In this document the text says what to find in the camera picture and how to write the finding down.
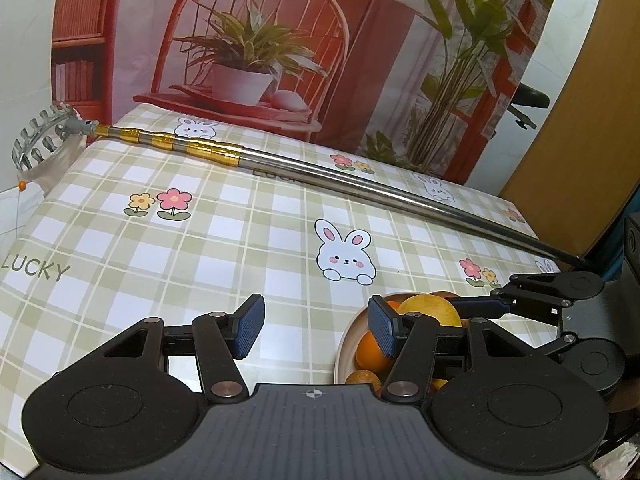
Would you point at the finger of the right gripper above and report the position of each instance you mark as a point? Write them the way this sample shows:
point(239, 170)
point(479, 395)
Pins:
point(479, 307)

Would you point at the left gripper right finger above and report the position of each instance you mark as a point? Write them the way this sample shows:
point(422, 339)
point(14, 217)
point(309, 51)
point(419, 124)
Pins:
point(410, 340)

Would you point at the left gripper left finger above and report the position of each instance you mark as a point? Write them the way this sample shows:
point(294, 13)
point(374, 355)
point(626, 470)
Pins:
point(220, 339)

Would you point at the yellow lemon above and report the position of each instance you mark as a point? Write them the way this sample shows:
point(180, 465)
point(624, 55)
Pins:
point(433, 306)

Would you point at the orange tangerine four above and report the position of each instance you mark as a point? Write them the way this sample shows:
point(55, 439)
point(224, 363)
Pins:
point(369, 356)

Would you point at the small kiwi fruit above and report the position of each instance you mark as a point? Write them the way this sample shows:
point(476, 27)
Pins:
point(364, 377)

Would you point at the brownish red apple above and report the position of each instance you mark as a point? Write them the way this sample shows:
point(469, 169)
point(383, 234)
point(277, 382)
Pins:
point(444, 294)

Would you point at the orange tangerine one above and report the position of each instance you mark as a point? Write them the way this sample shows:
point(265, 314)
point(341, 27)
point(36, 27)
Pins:
point(394, 304)

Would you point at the small green-yellow fruit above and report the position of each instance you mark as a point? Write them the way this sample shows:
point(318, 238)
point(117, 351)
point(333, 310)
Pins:
point(436, 384)

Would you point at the beige round plate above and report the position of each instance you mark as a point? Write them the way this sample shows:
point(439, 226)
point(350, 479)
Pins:
point(344, 363)

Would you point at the orange wooden board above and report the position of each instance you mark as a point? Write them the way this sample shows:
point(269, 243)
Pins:
point(583, 166)

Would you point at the black exercise equipment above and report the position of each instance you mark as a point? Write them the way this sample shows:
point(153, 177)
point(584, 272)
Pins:
point(526, 96)

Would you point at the printed room backdrop poster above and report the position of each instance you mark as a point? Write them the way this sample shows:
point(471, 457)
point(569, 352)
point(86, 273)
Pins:
point(420, 84)

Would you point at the metal telescopic pole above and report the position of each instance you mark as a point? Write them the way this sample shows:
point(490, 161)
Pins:
point(47, 135)

